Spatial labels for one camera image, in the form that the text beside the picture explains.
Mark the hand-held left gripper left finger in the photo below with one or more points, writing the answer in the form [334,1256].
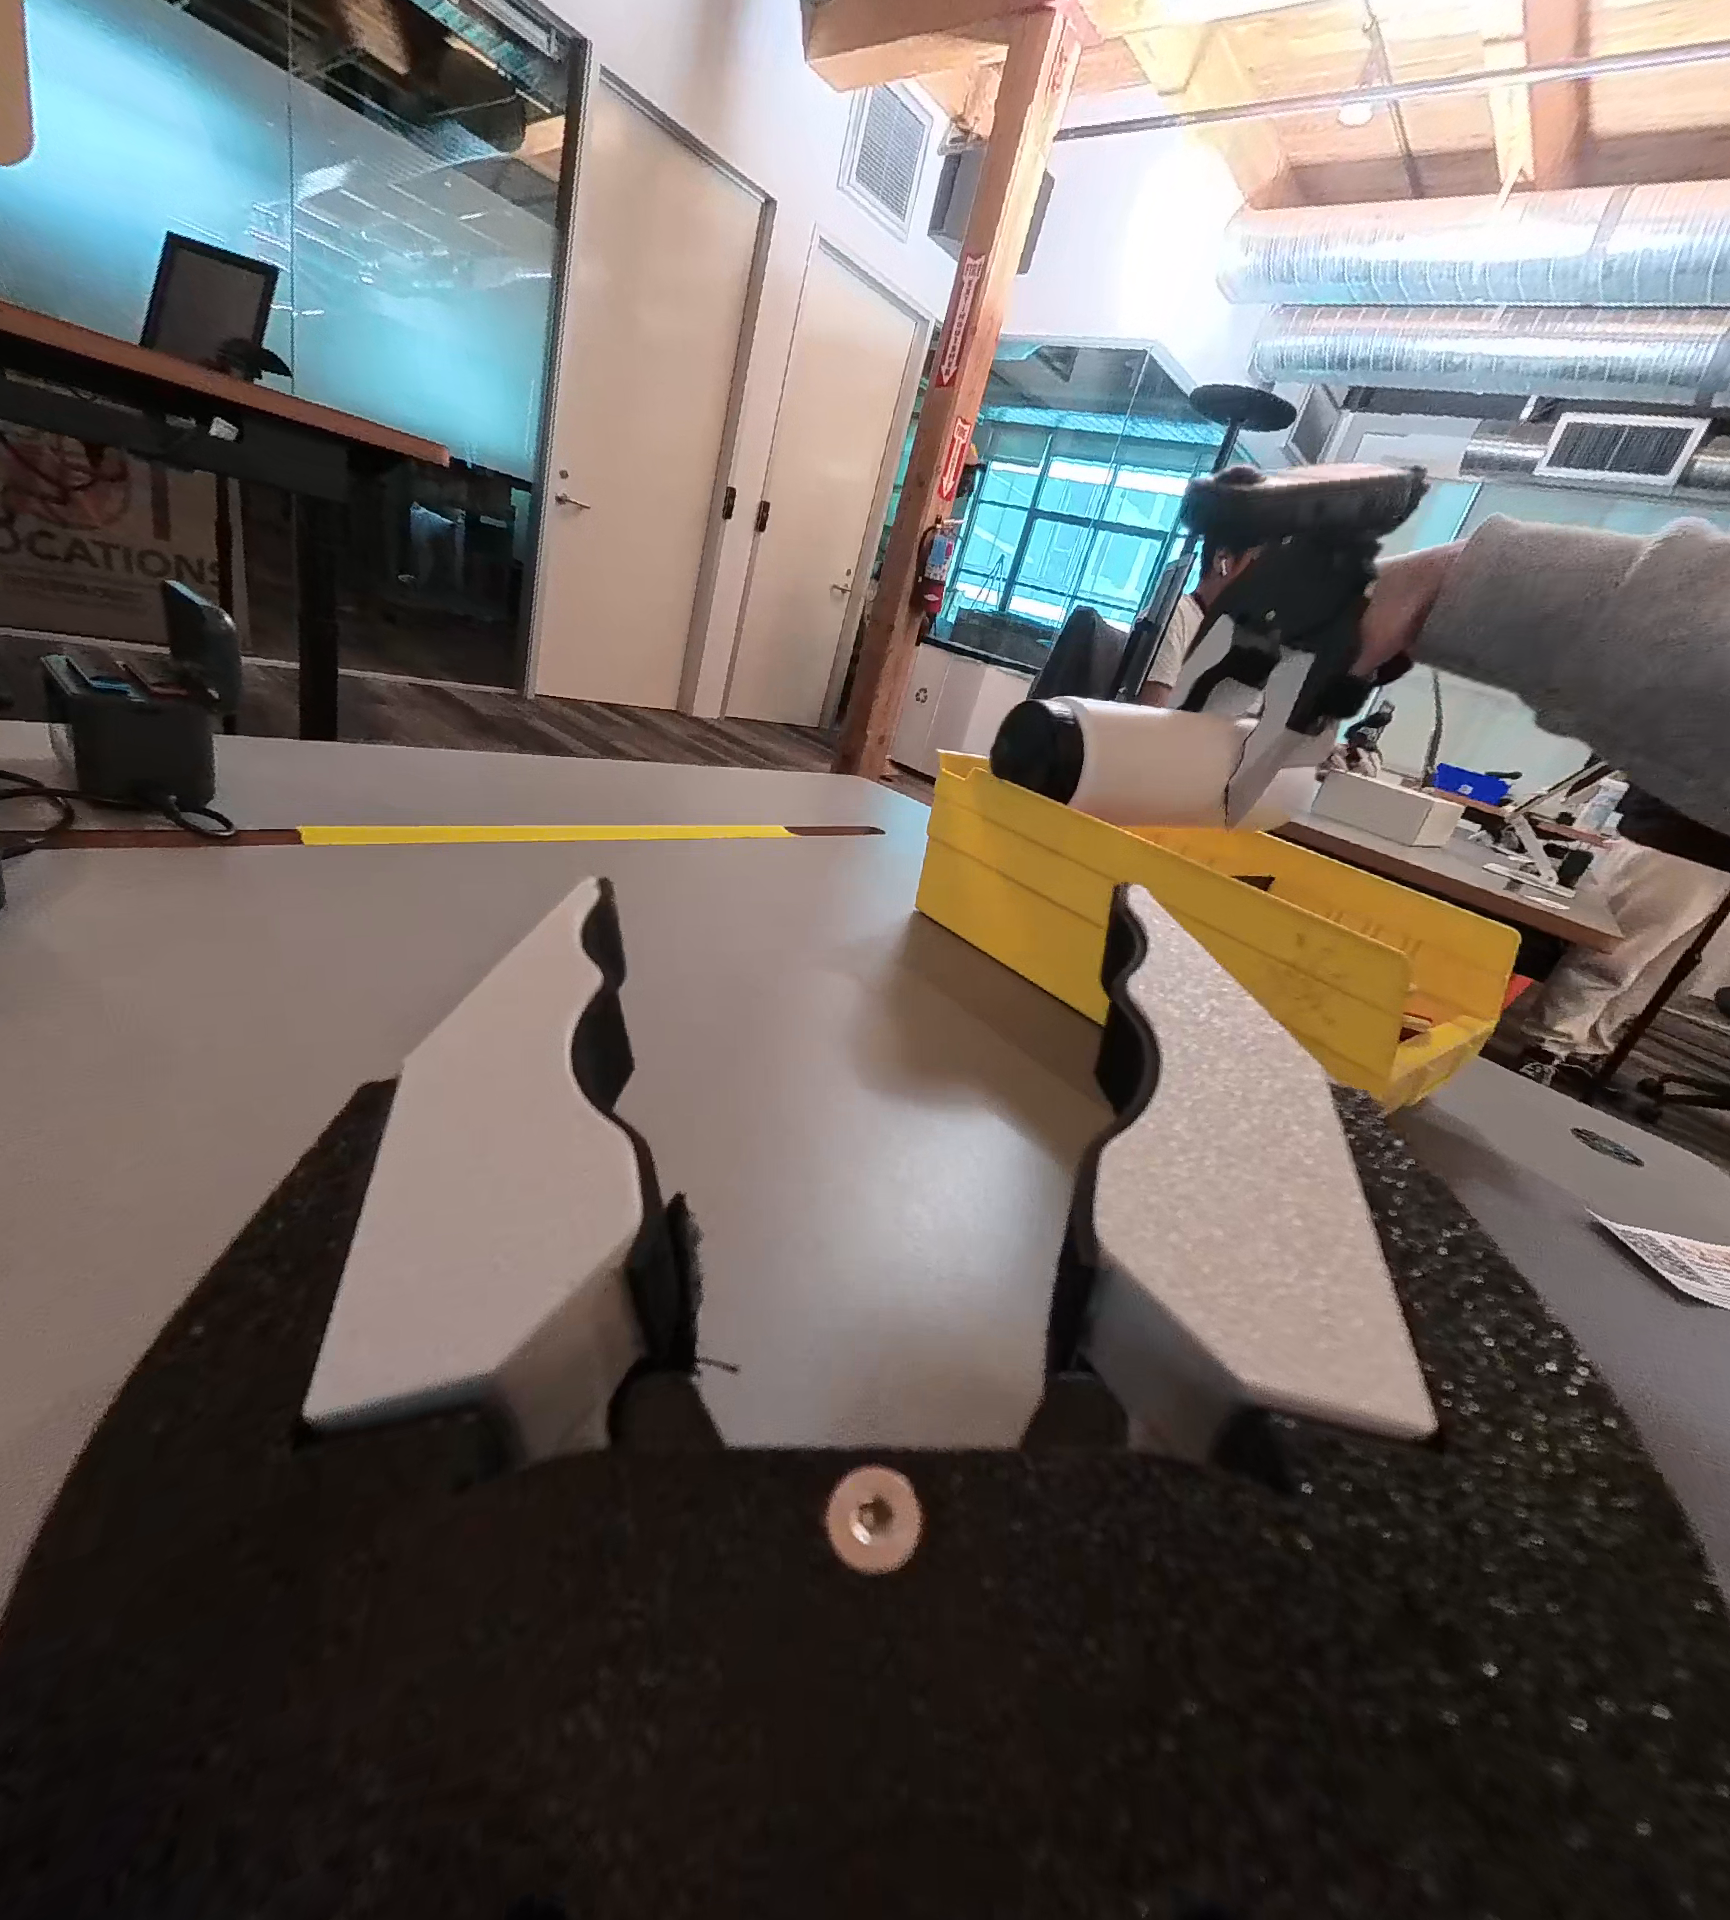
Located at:
[491,1200]

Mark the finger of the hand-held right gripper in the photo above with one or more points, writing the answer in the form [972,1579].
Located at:
[1217,674]
[1262,751]

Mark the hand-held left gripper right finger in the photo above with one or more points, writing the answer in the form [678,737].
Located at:
[1257,1200]

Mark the white bottle black cap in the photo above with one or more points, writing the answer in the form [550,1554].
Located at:
[1135,763]

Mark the yellow plastic bin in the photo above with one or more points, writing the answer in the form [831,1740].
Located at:
[1002,921]
[1045,825]
[1016,884]

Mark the person's right forearm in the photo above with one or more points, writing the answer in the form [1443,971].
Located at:
[1631,661]

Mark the person's right hand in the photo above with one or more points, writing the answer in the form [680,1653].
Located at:
[1406,616]

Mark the white box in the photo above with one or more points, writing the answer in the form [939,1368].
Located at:
[1391,810]

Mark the wooden table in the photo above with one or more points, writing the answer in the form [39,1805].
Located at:
[130,359]
[1406,872]

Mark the black round-base stand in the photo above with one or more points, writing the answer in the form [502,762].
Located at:
[1241,404]

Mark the blue plastic tray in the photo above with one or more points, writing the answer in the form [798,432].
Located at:
[1472,780]

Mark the white cabinet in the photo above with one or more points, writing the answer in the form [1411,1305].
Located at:
[956,705]

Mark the white articulated stand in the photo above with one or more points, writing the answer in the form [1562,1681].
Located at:
[1531,853]

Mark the red fire extinguisher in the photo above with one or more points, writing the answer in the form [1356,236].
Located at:
[935,570]

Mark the red vertical sign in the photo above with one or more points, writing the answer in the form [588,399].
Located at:
[956,459]
[960,314]

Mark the black round table grommet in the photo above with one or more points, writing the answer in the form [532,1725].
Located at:
[1609,1145]

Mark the yellow tape strip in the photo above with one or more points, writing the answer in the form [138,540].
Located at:
[534,834]

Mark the white door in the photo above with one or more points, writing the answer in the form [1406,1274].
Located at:
[822,494]
[641,418]

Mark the white printed paper slip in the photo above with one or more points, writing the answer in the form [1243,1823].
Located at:
[1693,1262]

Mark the black battery charger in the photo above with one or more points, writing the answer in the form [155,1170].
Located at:
[130,737]

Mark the brown cardboard box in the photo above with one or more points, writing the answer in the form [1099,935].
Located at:
[55,570]

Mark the silver duct with white vent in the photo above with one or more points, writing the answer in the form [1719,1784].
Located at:
[1617,446]

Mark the wooden post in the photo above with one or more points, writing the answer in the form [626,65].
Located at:
[956,450]

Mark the black wall speaker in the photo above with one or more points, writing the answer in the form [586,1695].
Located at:
[954,194]

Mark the wall vent grille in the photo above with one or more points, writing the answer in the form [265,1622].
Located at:
[888,159]

